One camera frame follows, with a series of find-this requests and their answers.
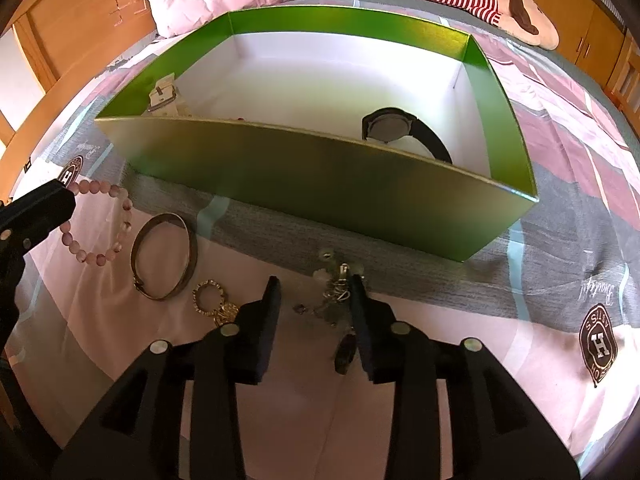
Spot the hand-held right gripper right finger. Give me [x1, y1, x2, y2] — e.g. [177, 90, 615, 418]
[347, 274, 581, 480]

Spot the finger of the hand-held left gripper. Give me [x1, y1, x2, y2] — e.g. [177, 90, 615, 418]
[0, 180, 77, 257]

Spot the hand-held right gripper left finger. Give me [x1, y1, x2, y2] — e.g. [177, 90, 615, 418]
[50, 276, 282, 480]

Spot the round bead bracelet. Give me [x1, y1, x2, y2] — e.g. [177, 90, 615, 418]
[59, 177, 135, 267]

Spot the green cardboard box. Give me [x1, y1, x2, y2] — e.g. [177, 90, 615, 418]
[94, 5, 540, 263]

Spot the cream wrist watch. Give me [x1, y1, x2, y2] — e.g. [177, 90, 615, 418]
[147, 74, 188, 117]

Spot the black wrist watch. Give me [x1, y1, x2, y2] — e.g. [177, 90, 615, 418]
[361, 107, 453, 165]

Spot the metal bangle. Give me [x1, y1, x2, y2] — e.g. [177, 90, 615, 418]
[130, 212, 199, 302]

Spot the wooden bed headboard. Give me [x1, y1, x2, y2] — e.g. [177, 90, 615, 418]
[0, 0, 161, 161]

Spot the wooden wardrobe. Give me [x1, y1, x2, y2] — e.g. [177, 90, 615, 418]
[435, 0, 640, 106]

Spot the brown wooden bead bracelet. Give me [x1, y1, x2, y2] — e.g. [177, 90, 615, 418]
[334, 332, 357, 376]

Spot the gold chain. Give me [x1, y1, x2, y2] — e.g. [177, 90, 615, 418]
[212, 302, 240, 326]

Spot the small rhinestone ring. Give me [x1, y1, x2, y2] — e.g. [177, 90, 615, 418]
[192, 280, 224, 315]

